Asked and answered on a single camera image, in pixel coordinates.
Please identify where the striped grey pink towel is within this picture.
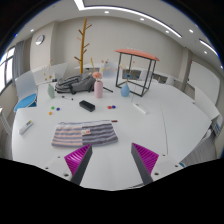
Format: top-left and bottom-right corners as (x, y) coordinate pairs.
(51, 120), (118, 148)

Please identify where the black marker pen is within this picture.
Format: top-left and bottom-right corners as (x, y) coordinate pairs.
(62, 96), (74, 101)

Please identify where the black frame orange-top stand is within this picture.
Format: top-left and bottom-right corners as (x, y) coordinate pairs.
(115, 49), (159, 97)

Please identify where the white remote control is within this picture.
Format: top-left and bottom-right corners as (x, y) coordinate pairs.
(19, 120), (33, 135)

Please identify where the blue vase with flower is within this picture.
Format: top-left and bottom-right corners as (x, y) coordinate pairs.
(121, 74), (131, 97)

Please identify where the yellow wooden coat tree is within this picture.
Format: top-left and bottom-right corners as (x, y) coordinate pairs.
(74, 17), (92, 73)

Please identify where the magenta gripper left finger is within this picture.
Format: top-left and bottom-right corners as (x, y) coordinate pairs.
(64, 144), (92, 185)

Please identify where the black whiteboard eraser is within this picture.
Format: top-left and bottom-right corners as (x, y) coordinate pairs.
(79, 100), (95, 112)

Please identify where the pink vase with flower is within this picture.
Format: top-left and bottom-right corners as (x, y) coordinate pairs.
(92, 71), (103, 98)

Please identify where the round wall clock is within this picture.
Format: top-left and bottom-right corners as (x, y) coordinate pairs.
(35, 35), (45, 46)

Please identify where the pale green vase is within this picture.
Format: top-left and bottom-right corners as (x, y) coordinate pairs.
(47, 84), (55, 99)

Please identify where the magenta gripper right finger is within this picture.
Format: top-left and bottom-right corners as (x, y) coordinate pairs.
(131, 143), (159, 185)

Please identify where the blue seat white chair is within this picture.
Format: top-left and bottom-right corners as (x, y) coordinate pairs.
(14, 71), (37, 111)

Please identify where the grey backpack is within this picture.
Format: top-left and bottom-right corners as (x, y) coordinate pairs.
(55, 73), (96, 95)

